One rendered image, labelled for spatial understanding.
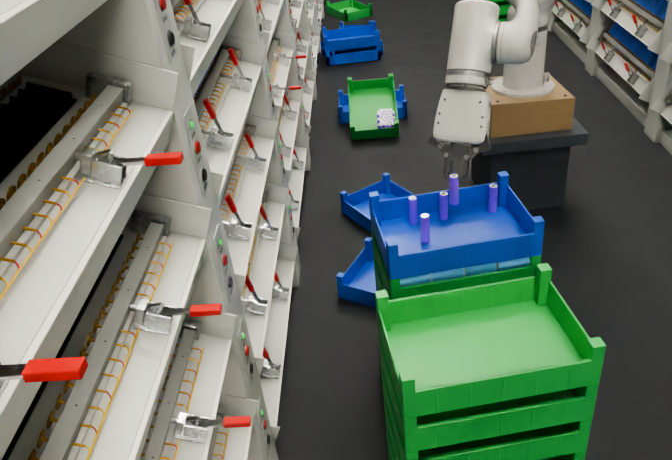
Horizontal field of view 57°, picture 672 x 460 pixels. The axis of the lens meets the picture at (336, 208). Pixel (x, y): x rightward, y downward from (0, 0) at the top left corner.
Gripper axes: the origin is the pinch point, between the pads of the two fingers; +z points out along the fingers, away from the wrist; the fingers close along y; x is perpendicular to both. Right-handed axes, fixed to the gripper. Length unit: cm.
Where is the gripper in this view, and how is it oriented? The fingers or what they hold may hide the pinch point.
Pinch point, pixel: (455, 169)
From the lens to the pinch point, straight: 122.8
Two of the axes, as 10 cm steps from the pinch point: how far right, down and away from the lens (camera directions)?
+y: -9.1, -1.4, 3.8
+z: -1.1, 9.9, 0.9
